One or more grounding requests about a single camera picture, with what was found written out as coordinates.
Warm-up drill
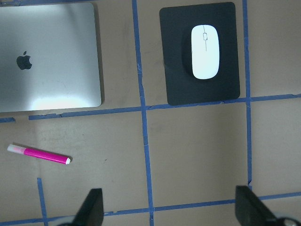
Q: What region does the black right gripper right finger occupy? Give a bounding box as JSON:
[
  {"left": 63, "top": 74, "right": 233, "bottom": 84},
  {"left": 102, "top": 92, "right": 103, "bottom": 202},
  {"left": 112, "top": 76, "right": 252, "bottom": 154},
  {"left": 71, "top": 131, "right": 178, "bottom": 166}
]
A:
[{"left": 235, "top": 186, "right": 278, "bottom": 226}]

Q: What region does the white computer mouse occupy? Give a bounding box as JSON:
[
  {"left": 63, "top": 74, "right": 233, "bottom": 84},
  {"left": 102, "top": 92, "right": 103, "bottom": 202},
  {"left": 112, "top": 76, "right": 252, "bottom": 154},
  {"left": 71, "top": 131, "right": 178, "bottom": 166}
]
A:
[{"left": 191, "top": 24, "right": 220, "bottom": 80}]

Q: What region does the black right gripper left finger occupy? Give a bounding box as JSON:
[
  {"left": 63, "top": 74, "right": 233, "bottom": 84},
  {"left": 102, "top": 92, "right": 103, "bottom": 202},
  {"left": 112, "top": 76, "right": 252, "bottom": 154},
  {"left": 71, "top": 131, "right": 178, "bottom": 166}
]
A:
[{"left": 71, "top": 188, "right": 104, "bottom": 226}]

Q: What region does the pink highlighter pen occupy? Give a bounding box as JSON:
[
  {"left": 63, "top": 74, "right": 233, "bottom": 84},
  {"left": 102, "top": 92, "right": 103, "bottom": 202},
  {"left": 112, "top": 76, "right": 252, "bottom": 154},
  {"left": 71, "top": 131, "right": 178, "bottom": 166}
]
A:
[{"left": 7, "top": 144, "right": 71, "bottom": 165}]

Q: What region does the black mousepad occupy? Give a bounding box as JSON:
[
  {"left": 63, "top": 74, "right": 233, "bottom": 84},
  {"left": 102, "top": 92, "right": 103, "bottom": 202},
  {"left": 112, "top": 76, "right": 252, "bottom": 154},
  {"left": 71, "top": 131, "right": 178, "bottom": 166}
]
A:
[{"left": 159, "top": 2, "right": 240, "bottom": 105}]

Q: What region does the silver apple laptop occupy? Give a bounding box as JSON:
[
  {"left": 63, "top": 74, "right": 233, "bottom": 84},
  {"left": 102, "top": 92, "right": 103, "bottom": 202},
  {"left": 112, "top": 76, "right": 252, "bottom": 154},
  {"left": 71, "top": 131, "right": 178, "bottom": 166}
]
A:
[{"left": 0, "top": 2, "right": 102, "bottom": 113}]

